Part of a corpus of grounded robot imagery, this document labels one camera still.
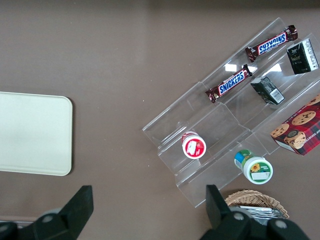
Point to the cream rectangular plastic tray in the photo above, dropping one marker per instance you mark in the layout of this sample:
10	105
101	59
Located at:
35	135

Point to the red label yogurt cup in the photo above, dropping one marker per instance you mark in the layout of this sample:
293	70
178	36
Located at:
193	148

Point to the light tan wicker basket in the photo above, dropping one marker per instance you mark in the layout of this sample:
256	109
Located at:
252	197

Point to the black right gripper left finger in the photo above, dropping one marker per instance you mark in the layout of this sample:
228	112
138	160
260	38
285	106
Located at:
72	212

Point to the stack of foil trays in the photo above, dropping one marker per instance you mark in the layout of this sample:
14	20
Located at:
260	212

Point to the clear acrylic stepped display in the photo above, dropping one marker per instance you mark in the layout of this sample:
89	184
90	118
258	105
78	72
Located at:
225	120

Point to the green label yogurt cup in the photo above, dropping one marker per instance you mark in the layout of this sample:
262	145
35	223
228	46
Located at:
255	168

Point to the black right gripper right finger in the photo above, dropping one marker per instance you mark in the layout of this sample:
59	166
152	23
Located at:
222	215

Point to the Snickers chocolate bar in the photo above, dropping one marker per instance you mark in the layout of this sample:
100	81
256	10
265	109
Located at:
228	83
272	43

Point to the small dark green carton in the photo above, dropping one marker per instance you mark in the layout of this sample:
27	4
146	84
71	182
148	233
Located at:
302	57
268	90

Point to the red tartan cookie box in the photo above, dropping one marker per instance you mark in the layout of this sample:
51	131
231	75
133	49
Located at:
300	130

